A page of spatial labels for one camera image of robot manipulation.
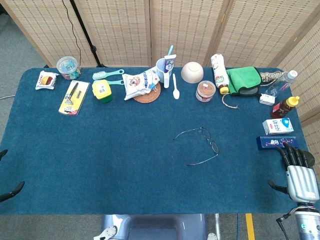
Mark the teal toothbrush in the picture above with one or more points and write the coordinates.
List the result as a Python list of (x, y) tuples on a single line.
[(170, 50)]

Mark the blue-grey robot torso base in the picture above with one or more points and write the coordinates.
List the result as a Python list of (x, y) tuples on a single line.
[(155, 227)]

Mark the white blue milk carton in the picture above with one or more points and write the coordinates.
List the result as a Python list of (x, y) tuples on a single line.
[(277, 126)]

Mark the clear snack jar red label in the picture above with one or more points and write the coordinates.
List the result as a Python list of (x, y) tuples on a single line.
[(205, 91)]

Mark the white table leg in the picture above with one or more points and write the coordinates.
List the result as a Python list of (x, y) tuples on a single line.
[(217, 227)]

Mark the white plastic spoon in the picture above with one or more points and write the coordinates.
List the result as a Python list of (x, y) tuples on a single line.
[(176, 93)]

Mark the white printed food bag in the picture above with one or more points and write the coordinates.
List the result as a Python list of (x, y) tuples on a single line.
[(138, 83)]

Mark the teal bristle brush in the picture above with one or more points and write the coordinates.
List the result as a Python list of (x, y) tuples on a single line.
[(100, 75)]

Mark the yellow razor blister pack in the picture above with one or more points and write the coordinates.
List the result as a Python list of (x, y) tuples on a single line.
[(72, 100)]

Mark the small white carton box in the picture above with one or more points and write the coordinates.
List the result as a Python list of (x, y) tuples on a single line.
[(267, 100)]

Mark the clear plastic water bottle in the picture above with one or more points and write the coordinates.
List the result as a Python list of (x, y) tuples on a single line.
[(282, 83)]

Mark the thin-framed eyeglasses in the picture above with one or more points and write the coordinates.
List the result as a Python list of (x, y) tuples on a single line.
[(215, 147)]

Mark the white drink bottle yellow cap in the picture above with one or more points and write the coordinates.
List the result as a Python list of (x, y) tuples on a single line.
[(220, 72)]

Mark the glass jar black lid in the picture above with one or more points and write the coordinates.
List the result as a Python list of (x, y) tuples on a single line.
[(311, 160)]

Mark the black tripod stand pole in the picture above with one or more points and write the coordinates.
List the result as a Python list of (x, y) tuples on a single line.
[(85, 32)]

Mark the white red snack packet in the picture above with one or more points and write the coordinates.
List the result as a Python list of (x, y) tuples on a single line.
[(46, 80)]

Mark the blue carpet table cover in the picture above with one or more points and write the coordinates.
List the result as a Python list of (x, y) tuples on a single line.
[(125, 150)]

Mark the amber honey bottle yellow cap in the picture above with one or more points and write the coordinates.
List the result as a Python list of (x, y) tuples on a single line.
[(283, 107)]

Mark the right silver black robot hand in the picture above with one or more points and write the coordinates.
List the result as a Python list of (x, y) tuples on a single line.
[(302, 183)]

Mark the green yellow mini bin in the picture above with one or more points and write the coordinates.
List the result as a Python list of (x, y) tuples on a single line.
[(101, 90)]

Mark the beige upturned bowl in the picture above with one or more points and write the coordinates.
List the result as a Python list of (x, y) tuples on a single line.
[(192, 72)]

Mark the purple white toothpaste tube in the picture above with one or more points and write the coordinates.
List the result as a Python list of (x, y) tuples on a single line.
[(169, 63)]

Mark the clear jar of binder clips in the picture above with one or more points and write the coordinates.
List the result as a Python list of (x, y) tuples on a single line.
[(68, 67)]

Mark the dark blue long box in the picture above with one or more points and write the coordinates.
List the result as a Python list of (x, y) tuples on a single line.
[(271, 143)]

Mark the green microfibre cloth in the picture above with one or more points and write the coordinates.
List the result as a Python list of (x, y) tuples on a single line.
[(243, 77)]

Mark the round woven brown coaster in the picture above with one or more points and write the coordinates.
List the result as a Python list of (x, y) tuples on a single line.
[(150, 96)]

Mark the light blue plastic cup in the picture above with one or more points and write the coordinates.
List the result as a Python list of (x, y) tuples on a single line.
[(162, 72)]

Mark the bamboo folding screen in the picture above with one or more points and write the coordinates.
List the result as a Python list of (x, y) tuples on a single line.
[(120, 30)]

